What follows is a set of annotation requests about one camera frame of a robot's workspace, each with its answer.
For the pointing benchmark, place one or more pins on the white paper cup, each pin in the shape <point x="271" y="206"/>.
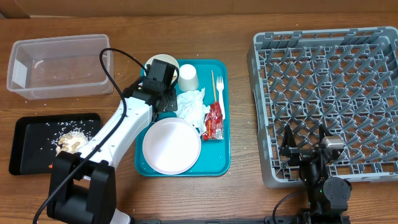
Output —
<point x="188" y="79"/>

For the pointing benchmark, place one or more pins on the white round plate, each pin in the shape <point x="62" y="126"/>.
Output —
<point x="171" y="146"/>

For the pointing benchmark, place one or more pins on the clear plastic bin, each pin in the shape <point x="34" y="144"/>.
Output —
<point x="58" y="67"/>

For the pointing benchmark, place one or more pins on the teal serving tray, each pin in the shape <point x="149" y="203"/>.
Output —
<point x="215" y="156"/>

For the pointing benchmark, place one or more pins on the white plastic fork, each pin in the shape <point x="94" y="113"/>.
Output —
<point x="220" y="88"/>

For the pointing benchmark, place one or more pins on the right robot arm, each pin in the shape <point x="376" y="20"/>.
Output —
<point x="327" y="196"/>

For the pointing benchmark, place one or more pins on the grey dishwasher rack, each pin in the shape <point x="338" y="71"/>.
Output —
<point x="344" y="79"/>

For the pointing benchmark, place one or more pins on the black plastic tray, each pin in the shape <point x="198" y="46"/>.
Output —
<point x="36" y="138"/>

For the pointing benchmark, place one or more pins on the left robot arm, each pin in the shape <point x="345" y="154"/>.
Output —
<point x="83" y="184"/>

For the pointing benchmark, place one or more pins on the red snack wrapper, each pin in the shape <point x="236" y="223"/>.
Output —
<point x="214" y="123"/>

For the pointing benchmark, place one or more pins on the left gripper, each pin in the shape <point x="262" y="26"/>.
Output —
<point x="172" y="103"/>

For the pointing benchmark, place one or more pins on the white bowl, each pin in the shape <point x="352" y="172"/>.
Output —
<point x="166" y="58"/>

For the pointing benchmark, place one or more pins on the crumpled white napkin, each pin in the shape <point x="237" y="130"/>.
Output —
<point x="191" y="108"/>

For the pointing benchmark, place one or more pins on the food scraps pile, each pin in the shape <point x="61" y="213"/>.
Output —
<point x="69" y="136"/>

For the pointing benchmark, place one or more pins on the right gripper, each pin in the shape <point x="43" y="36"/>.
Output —
<point x="300" y="154"/>

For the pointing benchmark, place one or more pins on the wooden chopstick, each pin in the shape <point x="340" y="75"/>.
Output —
<point x="214" y="86"/>

